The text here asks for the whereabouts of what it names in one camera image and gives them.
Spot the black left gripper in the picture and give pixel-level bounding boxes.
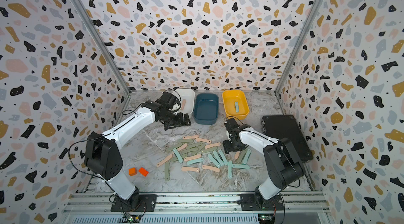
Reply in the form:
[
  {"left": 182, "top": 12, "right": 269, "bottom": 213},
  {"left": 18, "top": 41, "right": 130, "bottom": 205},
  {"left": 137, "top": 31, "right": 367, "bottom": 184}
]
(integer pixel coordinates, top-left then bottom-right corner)
[{"left": 161, "top": 110, "right": 192, "bottom": 129}]

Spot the pink knife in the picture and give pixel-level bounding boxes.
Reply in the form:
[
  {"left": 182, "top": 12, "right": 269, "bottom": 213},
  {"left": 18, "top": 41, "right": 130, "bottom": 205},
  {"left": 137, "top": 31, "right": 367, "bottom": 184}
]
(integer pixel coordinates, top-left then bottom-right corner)
[
  {"left": 205, "top": 143, "right": 222, "bottom": 149},
  {"left": 181, "top": 99, "right": 187, "bottom": 111},
  {"left": 183, "top": 135, "right": 199, "bottom": 140},
  {"left": 202, "top": 165, "right": 220, "bottom": 172},
  {"left": 181, "top": 166, "right": 200, "bottom": 172},
  {"left": 156, "top": 154, "right": 173, "bottom": 168},
  {"left": 234, "top": 151, "right": 241, "bottom": 160}
]

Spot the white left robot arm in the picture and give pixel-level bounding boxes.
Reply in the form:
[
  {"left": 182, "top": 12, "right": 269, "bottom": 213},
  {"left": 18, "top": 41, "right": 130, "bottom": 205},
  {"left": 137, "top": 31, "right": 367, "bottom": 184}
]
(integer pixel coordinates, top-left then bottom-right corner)
[{"left": 84, "top": 90, "right": 191, "bottom": 205}]

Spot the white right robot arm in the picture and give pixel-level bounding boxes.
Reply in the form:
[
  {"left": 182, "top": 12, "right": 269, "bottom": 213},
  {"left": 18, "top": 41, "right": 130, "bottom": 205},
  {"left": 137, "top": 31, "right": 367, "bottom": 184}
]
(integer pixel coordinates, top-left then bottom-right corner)
[{"left": 223, "top": 117, "right": 305, "bottom": 204}]

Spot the white storage box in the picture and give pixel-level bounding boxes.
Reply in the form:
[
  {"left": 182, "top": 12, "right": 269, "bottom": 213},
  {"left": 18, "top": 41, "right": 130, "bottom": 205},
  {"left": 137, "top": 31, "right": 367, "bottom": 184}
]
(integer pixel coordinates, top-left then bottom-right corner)
[{"left": 173, "top": 88, "right": 195, "bottom": 118}]

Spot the yellow storage box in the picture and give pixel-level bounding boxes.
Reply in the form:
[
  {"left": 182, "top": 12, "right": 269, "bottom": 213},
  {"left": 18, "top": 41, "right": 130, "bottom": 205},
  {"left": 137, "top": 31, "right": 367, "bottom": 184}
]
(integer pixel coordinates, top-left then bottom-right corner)
[{"left": 222, "top": 89, "right": 249, "bottom": 120}]

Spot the dark teal storage box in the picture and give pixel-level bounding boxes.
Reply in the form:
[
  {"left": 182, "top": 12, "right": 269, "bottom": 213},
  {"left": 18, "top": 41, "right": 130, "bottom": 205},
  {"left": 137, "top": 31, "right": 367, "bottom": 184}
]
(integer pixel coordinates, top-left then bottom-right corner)
[{"left": 193, "top": 93, "right": 219, "bottom": 125}]

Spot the mint knife vertical front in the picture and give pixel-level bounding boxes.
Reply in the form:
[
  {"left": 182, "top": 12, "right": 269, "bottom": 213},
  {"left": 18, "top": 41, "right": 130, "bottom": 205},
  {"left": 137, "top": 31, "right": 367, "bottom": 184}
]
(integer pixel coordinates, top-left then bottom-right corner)
[{"left": 227, "top": 160, "right": 233, "bottom": 179}]

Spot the mint knife horizontal right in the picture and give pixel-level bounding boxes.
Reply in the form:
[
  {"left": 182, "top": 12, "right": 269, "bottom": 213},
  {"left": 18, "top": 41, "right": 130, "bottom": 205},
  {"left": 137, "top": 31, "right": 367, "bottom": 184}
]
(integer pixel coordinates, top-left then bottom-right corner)
[{"left": 232, "top": 164, "right": 250, "bottom": 169}]

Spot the pink knife top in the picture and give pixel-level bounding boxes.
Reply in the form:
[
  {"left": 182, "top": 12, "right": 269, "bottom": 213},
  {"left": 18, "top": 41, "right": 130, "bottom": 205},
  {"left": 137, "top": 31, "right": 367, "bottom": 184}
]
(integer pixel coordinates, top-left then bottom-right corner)
[{"left": 183, "top": 135, "right": 199, "bottom": 140}]

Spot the black case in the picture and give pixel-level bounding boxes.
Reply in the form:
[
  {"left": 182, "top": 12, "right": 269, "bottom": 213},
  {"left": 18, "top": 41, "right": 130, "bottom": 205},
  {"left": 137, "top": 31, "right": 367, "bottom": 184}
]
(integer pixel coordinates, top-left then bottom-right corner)
[{"left": 261, "top": 115, "right": 313, "bottom": 163}]

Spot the green knife front left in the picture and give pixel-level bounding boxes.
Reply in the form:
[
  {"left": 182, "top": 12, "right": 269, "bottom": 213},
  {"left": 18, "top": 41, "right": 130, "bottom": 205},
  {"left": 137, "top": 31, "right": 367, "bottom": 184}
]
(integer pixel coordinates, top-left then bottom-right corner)
[{"left": 164, "top": 162, "right": 170, "bottom": 182}]

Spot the orange block large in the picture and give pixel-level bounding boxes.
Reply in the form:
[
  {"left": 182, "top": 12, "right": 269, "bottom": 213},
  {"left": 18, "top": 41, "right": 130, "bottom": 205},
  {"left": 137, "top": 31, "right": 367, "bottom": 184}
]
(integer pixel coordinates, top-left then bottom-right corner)
[{"left": 138, "top": 167, "right": 149, "bottom": 177}]

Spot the orange block small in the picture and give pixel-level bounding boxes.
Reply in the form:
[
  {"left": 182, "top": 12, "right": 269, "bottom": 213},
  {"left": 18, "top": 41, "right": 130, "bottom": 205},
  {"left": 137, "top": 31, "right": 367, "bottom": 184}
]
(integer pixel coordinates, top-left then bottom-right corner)
[{"left": 128, "top": 167, "right": 137, "bottom": 176}]

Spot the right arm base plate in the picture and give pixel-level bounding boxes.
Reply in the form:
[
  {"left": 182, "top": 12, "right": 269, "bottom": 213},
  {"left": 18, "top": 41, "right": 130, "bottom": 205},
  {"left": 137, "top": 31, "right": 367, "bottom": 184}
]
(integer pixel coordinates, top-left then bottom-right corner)
[{"left": 237, "top": 194, "right": 285, "bottom": 211}]

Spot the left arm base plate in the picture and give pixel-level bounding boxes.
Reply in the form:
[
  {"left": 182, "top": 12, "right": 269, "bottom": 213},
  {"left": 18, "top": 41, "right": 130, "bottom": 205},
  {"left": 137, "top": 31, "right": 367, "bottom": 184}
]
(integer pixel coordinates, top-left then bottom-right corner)
[{"left": 110, "top": 194, "right": 157, "bottom": 212}]

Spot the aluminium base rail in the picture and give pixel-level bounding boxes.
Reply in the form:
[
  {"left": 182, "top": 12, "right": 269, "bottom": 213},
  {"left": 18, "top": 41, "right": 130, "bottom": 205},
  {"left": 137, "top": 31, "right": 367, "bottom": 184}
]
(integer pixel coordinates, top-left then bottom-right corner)
[{"left": 62, "top": 191, "right": 334, "bottom": 224}]

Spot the aluminium frame post left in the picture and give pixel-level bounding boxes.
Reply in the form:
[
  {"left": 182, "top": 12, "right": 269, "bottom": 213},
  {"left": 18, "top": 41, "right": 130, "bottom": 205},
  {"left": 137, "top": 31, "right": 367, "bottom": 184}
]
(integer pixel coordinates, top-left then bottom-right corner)
[{"left": 70, "top": 0, "right": 130, "bottom": 95}]

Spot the aluminium frame post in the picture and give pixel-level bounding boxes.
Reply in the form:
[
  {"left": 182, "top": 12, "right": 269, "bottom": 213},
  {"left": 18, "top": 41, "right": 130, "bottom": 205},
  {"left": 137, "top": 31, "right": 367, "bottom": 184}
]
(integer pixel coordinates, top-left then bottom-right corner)
[
  {"left": 70, "top": 0, "right": 130, "bottom": 95},
  {"left": 275, "top": 0, "right": 323, "bottom": 96}
]

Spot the aluminium frame post right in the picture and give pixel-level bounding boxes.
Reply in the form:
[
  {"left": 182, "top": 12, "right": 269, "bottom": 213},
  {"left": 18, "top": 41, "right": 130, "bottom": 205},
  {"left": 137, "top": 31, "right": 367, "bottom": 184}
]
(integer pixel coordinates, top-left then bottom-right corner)
[{"left": 275, "top": 0, "right": 323, "bottom": 96}]

